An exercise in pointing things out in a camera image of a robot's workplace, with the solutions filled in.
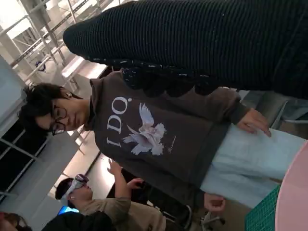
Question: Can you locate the white VR headset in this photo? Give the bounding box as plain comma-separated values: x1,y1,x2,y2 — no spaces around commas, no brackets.
60,174,89,200

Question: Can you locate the person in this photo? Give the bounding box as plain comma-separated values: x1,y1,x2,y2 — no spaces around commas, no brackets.
0,211,116,231
18,69,308,212
55,158,167,231

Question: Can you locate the round blue wall device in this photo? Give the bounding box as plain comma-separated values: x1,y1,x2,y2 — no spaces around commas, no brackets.
35,59,48,72

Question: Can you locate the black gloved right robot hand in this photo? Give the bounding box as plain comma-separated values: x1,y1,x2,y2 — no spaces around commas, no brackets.
63,0,308,99

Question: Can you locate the blue lit monitor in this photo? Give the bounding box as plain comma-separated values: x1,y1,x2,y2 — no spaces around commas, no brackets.
57,205,79,217

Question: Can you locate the pink bowl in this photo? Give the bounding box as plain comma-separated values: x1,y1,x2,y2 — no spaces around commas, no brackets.
275,141,308,231

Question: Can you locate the green cutting mat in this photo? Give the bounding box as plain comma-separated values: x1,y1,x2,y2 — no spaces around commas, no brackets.
244,184,282,231

